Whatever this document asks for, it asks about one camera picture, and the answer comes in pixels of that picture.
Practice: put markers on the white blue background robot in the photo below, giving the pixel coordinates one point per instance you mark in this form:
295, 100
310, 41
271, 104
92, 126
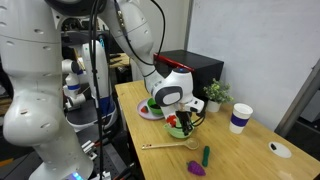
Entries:
100, 83

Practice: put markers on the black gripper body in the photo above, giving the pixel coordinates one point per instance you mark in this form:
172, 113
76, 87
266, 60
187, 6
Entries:
185, 117

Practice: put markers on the mint green pot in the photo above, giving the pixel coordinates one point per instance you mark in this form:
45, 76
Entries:
175, 132

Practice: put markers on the red toy strawberry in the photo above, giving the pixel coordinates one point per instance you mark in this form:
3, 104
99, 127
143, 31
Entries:
144, 109

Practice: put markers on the red black microwave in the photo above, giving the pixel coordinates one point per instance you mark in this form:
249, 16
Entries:
203, 71

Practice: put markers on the small potted plant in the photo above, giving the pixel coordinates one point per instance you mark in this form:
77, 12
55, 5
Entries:
217, 93

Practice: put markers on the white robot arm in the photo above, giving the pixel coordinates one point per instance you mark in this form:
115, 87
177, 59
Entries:
30, 83

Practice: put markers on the aluminium bracket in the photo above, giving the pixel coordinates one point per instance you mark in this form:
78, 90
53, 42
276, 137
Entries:
89, 148

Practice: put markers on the grey metal frame post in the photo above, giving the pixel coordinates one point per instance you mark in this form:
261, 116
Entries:
296, 100

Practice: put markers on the purple toy grapes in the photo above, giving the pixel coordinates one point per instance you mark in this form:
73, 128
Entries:
196, 168

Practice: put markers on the beige plastic spoon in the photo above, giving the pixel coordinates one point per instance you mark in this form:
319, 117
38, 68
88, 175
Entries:
170, 145

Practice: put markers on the white purple paper cup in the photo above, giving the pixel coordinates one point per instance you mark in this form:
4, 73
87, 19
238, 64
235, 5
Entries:
240, 118

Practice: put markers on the green toy zucchini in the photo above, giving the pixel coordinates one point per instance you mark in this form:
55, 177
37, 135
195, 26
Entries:
206, 156

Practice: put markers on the pale lavender plate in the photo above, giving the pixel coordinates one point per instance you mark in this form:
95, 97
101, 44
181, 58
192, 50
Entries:
146, 116

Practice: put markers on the green bowl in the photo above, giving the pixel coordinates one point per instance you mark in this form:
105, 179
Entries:
154, 110

